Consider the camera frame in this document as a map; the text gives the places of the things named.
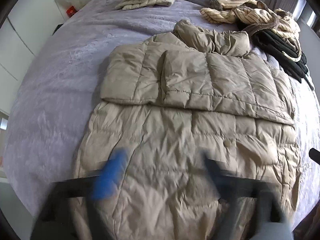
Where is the beige quilted down coat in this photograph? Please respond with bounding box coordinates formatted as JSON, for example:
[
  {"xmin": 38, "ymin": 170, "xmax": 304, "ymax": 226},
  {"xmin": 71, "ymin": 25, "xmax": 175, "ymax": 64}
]
[{"xmin": 74, "ymin": 20, "xmax": 300, "ymax": 239}]

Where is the black knitted garment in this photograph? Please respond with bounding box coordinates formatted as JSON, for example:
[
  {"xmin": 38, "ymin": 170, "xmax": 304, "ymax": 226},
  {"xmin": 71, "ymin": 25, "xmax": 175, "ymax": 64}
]
[{"xmin": 251, "ymin": 29, "xmax": 315, "ymax": 91}]

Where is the cream striped fur-trimmed garment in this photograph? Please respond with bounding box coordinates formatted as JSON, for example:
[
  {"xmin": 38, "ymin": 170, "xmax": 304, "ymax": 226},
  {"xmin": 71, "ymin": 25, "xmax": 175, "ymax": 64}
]
[{"xmin": 200, "ymin": 0, "xmax": 300, "ymax": 39}]

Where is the white wardrobe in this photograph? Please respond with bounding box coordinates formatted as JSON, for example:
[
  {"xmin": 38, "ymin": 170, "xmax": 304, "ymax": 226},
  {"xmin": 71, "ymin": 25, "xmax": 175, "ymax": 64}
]
[{"xmin": 1, "ymin": 0, "xmax": 68, "ymax": 115}]

